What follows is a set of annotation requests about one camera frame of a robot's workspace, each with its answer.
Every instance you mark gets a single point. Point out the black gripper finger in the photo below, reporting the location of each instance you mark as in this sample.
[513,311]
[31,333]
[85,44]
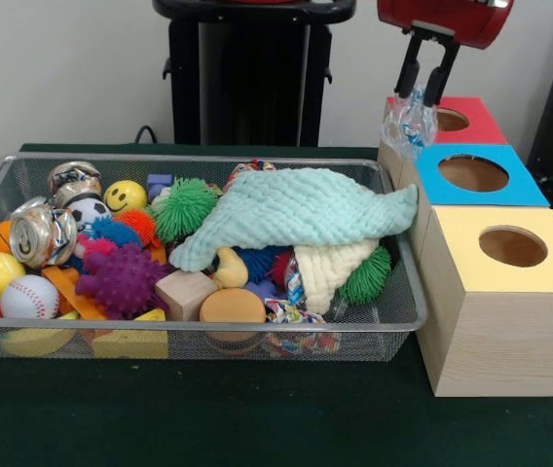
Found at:
[440,73]
[409,66]

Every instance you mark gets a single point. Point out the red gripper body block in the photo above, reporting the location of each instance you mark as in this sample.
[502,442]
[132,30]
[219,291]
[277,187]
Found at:
[442,17]

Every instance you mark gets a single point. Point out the clear wrapper with blue print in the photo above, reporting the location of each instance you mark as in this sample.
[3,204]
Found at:
[408,126]

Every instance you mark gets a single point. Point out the mint green cloth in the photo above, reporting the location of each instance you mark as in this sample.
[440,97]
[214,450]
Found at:
[296,214]

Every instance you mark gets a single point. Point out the wooden three-hole sorting box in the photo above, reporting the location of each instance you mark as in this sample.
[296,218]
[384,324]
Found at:
[491,331]

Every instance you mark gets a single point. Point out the clear mesh bin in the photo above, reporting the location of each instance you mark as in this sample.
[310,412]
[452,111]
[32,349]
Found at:
[374,341]

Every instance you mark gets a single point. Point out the green spiky ball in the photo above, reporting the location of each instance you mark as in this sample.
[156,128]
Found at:
[185,207]
[367,277]

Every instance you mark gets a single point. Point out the cream knitted cloth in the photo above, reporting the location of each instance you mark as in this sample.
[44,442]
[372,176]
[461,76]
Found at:
[335,272]

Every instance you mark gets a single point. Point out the orange round disc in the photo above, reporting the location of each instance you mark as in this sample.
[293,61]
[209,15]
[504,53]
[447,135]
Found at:
[232,306]

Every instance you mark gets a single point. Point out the yellow smiley face ball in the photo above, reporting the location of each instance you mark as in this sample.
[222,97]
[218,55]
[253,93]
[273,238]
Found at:
[126,197]

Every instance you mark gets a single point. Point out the wooden cube block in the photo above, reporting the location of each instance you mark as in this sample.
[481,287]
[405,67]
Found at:
[187,294]

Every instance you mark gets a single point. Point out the purple spiky ball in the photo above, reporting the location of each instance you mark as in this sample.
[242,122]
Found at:
[123,279]

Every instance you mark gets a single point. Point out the dark green table cloth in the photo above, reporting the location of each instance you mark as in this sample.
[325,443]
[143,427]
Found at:
[257,418]

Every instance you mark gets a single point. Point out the crushed silver can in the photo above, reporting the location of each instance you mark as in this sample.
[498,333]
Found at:
[41,233]

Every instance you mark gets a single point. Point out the white baseball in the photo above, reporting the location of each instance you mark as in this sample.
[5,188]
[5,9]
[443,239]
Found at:
[29,297]

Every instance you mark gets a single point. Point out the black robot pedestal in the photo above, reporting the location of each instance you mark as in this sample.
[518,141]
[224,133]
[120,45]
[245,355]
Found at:
[257,88]

